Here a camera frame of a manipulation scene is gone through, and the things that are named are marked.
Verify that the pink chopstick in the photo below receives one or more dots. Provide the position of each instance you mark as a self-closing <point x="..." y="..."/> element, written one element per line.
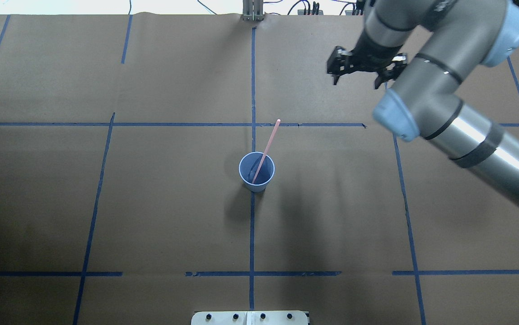
<point x="267" y="148"/>

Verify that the blue ribbed cup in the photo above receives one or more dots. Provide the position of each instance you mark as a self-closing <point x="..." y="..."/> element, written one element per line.
<point x="248" y="165"/>

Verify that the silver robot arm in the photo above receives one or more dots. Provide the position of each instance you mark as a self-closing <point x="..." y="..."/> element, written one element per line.
<point x="428" y="48"/>

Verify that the aluminium frame post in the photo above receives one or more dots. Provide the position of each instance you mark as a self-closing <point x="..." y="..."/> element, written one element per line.
<point x="253" y="10"/>

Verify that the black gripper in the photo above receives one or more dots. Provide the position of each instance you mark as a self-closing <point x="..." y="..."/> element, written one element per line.
<point x="373" y="51"/>

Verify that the white pedestal column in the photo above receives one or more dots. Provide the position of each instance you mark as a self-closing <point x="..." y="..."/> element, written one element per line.
<point x="278" y="317"/>

